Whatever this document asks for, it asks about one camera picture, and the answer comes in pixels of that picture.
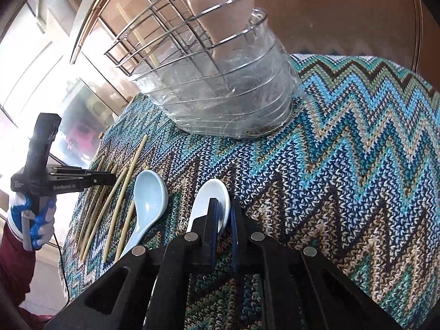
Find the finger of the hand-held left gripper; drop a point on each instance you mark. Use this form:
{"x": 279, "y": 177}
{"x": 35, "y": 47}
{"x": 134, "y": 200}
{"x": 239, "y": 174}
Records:
{"x": 67, "y": 169}
{"x": 103, "y": 178}

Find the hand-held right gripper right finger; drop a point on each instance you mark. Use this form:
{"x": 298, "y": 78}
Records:
{"x": 235, "y": 228}

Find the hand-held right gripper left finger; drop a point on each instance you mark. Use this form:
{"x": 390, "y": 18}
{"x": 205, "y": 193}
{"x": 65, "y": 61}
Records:
{"x": 213, "y": 221}

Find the white ceramic spoon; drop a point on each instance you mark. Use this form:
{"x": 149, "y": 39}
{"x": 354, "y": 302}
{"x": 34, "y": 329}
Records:
{"x": 215, "y": 189}

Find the light blue ceramic spoon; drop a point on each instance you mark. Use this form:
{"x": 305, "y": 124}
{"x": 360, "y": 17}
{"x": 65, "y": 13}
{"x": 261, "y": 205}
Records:
{"x": 149, "y": 192}

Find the clear plastic container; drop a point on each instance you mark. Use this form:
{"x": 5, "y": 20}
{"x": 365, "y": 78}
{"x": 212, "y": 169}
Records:
{"x": 213, "y": 105}

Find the person's left forearm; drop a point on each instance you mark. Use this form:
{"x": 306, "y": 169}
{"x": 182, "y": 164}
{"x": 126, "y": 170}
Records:
{"x": 17, "y": 275}

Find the person's left hand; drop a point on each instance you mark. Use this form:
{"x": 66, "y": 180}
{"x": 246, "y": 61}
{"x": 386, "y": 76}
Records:
{"x": 41, "y": 228}

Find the glass window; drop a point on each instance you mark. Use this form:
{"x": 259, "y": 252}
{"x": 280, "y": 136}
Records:
{"x": 20, "y": 75}

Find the zigzag knitted cloth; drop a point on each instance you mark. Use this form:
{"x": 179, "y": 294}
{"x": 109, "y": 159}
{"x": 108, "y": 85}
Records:
{"x": 343, "y": 144}

